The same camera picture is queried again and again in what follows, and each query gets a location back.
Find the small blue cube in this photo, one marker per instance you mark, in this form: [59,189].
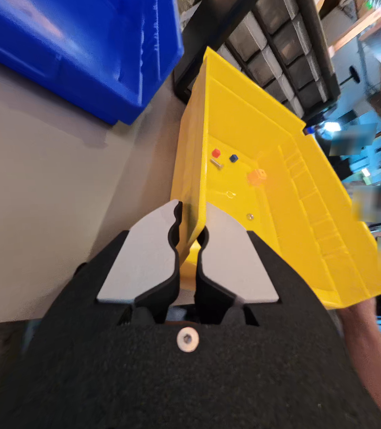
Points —
[233,158]

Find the small metal screw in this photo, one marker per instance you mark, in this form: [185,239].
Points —
[216,164]

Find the hollow orange cube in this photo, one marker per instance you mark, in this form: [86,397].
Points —
[257,177]

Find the person's right forearm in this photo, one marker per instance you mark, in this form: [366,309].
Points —
[368,352]

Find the yellow plastic bin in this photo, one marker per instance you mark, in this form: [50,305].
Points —
[244,117]

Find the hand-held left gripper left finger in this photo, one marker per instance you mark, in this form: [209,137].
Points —
[140,264]

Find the blue plastic bin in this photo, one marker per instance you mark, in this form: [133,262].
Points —
[59,50]

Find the black pole stand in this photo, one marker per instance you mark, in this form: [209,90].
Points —
[353,73]

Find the array of clear drawers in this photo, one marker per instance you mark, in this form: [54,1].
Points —
[277,43]

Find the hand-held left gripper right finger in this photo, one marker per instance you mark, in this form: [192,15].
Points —
[237,264]

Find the black drawer cabinet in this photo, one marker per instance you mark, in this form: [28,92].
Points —
[204,26]

